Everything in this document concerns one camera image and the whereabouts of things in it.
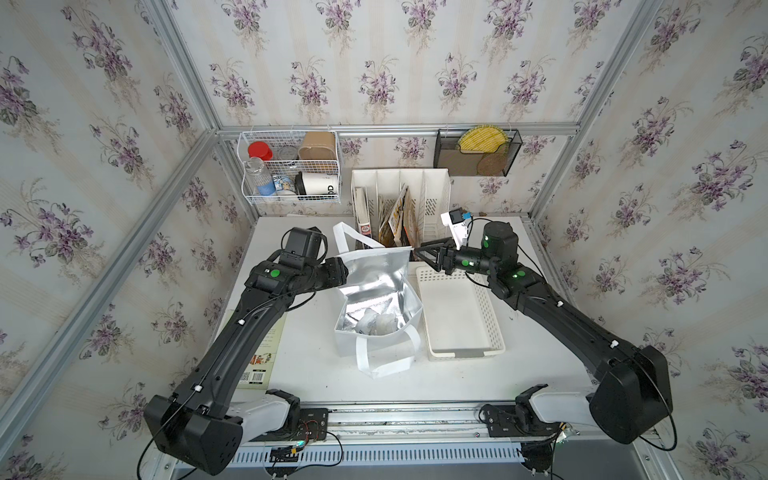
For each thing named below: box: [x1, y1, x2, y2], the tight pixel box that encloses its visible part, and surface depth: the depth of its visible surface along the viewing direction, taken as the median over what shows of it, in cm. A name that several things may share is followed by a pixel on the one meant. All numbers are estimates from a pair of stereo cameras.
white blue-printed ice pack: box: [354, 308, 398, 336], surface depth 87 cm
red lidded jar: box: [248, 141, 273, 161], surface depth 94 cm
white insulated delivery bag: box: [333, 222, 424, 378], surface depth 78 cm
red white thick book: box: [355, 187, 372, 238], surface depth 88 cm
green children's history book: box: [237, 312, 287, 390], surface depth 84 cm
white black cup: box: [294, 171, 339, 195], surface depth 95 cm
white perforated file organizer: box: [350, 168, 452, 248], surface depth 101 cm
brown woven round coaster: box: [477, 144, 508, 176], surface depth 98 cm
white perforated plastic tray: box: [415, 266, 506, 358], surface depth 91 cm
